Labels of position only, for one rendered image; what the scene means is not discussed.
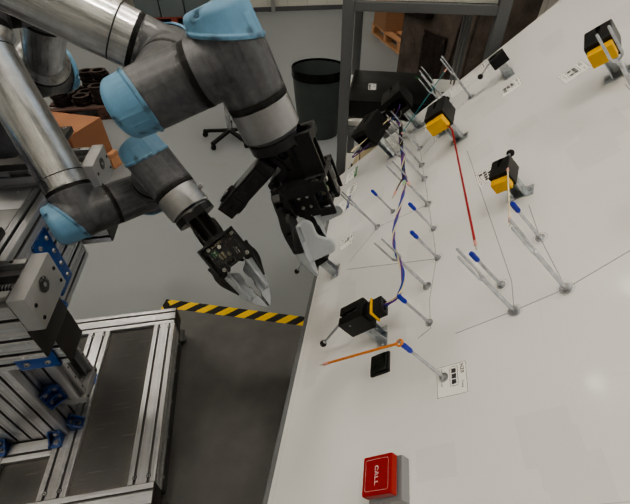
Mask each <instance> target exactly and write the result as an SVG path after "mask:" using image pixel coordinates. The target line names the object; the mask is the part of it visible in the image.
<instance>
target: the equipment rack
mask: <svg viewBox="0 0 630 504"><path fill-rule="evenodd" d="M408 1H424V2H408ZM441 2H458V3H441ZM513 2H514V0H391V1H374V0H343V10H342V34H341V59H340V84H339V108H338V133H337V158H336V168H337V171H338V174H339V176H340V175H342V174H343V173H344V172H345V171H347V170H348V168H349V167H350V166H351V163H352V164H353V161H354V159H355V157H356V156H355V155H356V154H355V155H354V151H353V152H351V151H352V149H353V148H354V141H355V140H354V139H353V138H352V137H351V135H352V134H353V132H354V131H355V129H356V128H357V127H356V126H358V125H359V123H360V122H361V121H362V119H363V118H364V117H355V116H349V99H350V86H351V82H352V78H353V75H354V71H355V69H356V70H360V58H361V44H362V31H363V17H364V11H367V12H397V13H427V14H457V15H463V20H462V24H461V29H460V33H459V38H458V42H457V47H456V51H455V56H454V60H453V65H452V69H453V67H454V63H455V59H456V55H457V51H458V47H459V43H460V40H461V36H462V32H463V29H464V25H465V21H466V17H467V15H472V16H471V19H470V23H469V26H468V29H467V33H466V36H465V40H464V44H463V48H462V52H461V56H460V61H459V65H458V70H457V75H456V76H457V77H458V78H459V75H460V71H461V66H462V62H463V58H464V54H465V49H466V45H467V41H468V37H469V32H470V28H471V24H472V20H473V15H487V16H494V19H493V23H492V26H491V30H490V34H489V38H488V41H487V45H486V49H485V53H484V56H483V60H482V62H483V61H485V60H486V59H487V58H488V57H490V56H491V55H492V54H493V53H495V52H496V51H497V50H498V49H500V47H501V43H502V40H503V36H504V33H505V30H506V26H507V23H508V19H509V16H510V12H511V9H512V5H513ZM474 3H475V4H474ZM476 3H488V4H476ZM354 14H355V24H354ZM353 31H354V41H353ZM352 48H353V57H352ZM351 65H352V74H351ZM451 76H452V75H451V74H450V78H449V80H444V79H440V80H439V79H433V82H434V85H435V84H436V82H437V81H438V80H439V81H438V83H437V84H436V87H437V88H438V90H439V91H440V92H446V91H447V90H448V89H449V88H451V87H452V85H453V80H454V76H453V78H452V82H451V84H450V81H451ZM347 135H348V142H347ZM346 151H347V155H346ZM353 155H354V156H355V157H354V158H352V156H353Z"/></svg>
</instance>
